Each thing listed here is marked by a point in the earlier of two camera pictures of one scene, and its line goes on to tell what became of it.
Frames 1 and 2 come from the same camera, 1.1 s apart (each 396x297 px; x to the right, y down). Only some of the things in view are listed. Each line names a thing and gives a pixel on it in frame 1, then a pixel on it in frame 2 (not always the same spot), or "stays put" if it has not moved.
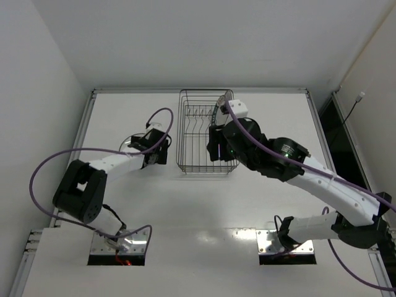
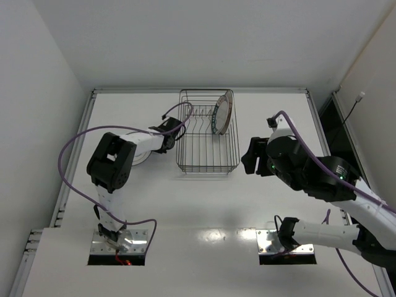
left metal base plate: [135, 243] stays put
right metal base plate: [268, 241] stays put
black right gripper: [215, 145] to [252, 155]
